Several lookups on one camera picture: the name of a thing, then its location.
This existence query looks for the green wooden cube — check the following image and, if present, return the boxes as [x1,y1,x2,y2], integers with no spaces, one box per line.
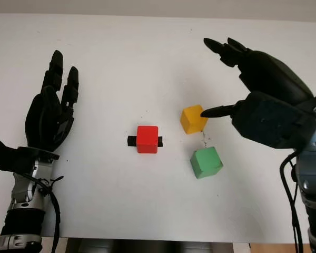
[189,147,224,179]

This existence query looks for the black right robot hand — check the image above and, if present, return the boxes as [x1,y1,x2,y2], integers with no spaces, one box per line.
[200,37,315,119]

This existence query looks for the black tape strip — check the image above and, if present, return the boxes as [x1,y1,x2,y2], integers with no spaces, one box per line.
[127,135,164,148]

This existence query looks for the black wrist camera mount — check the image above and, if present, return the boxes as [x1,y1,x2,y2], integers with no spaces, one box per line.
[0,131,61,175]
[230,91,316,151]

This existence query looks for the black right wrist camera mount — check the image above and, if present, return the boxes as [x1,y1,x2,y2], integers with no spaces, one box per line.
[230,91,316,151]

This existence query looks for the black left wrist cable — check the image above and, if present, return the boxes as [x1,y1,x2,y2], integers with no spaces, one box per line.
[28,175,64,253]

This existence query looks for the red wooden cube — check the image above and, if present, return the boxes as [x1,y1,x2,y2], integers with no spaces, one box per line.
[136,125,159,154]

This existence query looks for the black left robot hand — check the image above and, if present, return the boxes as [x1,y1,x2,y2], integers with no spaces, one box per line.
[24,50,80,153]

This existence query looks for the dark grey robot torso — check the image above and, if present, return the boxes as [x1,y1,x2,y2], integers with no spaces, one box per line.
[67,238,234,253]

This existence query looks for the yellow wooden cube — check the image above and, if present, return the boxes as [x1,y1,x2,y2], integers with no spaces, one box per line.
[180,104,209,135]

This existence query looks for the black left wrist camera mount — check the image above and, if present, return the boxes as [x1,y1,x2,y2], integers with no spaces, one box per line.
[0,131,61,175]

